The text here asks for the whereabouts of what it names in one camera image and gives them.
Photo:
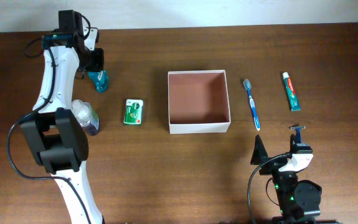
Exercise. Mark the clear purple sanitizer bottle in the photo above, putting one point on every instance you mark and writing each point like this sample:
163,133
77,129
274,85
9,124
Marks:
86,117

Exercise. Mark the blue disposable razor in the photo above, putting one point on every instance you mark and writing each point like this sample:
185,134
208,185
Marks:
298,129

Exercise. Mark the white cardboard box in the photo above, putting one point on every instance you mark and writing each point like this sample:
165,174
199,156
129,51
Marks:
198,102

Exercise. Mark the teal mouthwash bottle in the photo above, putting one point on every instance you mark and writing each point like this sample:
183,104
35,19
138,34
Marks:
100,79

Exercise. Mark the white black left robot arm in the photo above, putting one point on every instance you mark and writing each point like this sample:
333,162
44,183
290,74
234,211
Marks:
57,141

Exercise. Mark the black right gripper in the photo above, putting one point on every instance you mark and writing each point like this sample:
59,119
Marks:
259,153

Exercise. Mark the green red toothpaste tube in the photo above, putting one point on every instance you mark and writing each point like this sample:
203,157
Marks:
292,97

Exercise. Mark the blue white toothbrush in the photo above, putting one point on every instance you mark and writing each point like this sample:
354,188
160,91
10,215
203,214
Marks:
248,86

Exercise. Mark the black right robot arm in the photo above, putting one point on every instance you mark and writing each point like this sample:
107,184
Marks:
298,200

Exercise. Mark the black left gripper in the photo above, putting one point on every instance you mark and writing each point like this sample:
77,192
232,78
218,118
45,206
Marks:
98,62

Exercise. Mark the green white soap packet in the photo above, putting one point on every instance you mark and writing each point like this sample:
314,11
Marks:
134,112

